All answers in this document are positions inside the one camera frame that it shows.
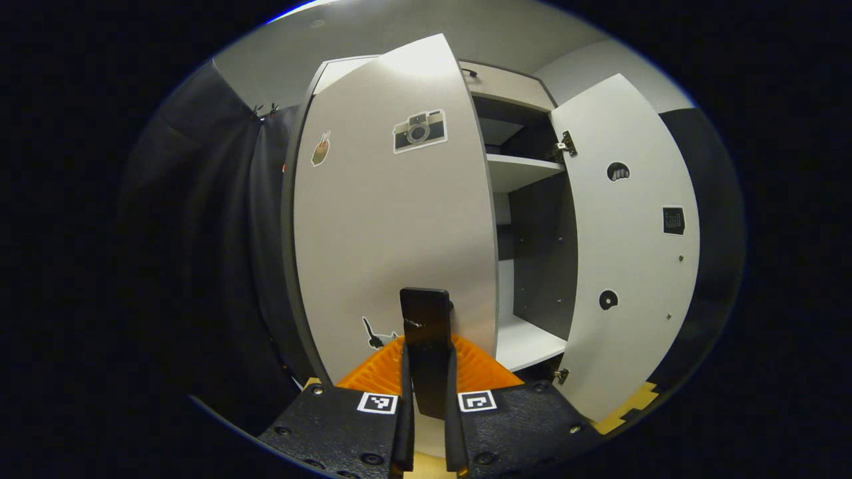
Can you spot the shoe cabinet door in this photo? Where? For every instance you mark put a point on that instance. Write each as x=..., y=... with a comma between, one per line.
x=386, y=226
x=626, y=266

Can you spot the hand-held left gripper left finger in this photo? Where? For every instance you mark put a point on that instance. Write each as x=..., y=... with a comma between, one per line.
x=404, y=412

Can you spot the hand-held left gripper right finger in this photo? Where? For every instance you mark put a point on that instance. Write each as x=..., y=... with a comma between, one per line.
x=452, y=426

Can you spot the beige cabinet drawer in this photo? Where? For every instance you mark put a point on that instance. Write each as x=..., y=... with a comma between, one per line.
x=506, y=83

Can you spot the double-door shoe cabinet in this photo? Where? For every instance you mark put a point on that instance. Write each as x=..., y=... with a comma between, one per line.
x=542, y=253

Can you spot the black backdrop cloth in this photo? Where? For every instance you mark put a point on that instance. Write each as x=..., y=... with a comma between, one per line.
x=213, y=233

